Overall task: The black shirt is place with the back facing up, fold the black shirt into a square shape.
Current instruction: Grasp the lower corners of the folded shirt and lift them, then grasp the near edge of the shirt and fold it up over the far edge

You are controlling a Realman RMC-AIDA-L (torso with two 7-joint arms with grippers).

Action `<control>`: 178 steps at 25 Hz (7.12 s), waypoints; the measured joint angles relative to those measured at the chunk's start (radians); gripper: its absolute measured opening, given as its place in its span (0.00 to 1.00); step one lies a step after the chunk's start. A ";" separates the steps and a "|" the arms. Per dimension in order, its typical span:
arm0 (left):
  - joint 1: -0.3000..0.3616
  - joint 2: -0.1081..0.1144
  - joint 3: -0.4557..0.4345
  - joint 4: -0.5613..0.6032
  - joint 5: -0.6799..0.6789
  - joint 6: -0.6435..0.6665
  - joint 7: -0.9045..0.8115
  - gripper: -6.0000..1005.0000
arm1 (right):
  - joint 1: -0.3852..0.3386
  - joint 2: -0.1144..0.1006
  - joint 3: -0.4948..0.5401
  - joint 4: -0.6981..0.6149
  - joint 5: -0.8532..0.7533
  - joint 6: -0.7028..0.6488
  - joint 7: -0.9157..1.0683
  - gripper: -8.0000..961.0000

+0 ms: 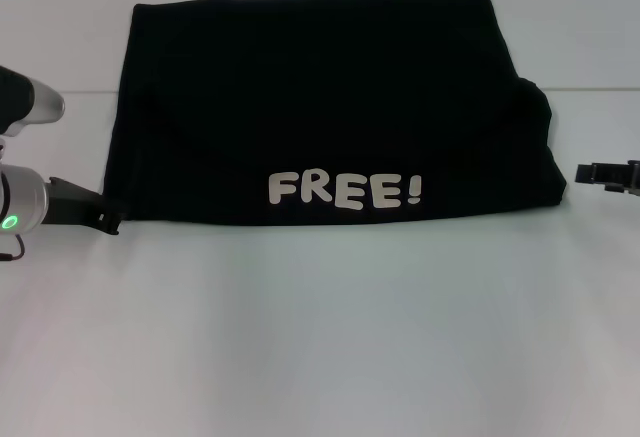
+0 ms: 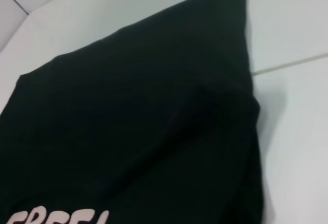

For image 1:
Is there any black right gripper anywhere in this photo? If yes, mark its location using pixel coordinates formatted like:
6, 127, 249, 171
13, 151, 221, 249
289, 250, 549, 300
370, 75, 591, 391
574, 159, 640, 197

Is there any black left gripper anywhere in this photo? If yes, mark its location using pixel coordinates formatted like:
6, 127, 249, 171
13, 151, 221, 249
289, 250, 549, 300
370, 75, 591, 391
44, 176, 130, 236

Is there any black t-shirt with white print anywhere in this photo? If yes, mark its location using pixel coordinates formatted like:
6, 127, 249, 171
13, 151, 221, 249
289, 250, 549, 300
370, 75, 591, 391
102, 0, 569, 226

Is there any left gripper cable with plugs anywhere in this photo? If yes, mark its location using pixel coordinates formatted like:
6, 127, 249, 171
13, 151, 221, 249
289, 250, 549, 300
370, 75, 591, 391
0, 234, 26, 263

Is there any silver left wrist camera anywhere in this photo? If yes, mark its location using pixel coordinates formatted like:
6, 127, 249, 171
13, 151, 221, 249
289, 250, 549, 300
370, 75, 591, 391
0, 65, 66, 139

